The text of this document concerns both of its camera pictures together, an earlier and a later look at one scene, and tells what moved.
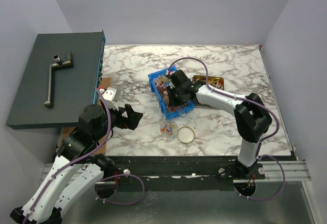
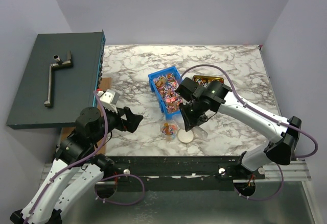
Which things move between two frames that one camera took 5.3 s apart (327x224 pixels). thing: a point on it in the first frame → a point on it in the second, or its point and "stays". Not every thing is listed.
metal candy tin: x=216 y=81 stays
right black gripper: x=172 y=94 → x=192 y=115
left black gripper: x=131 y=122 stays
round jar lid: x=185 y=134 stays
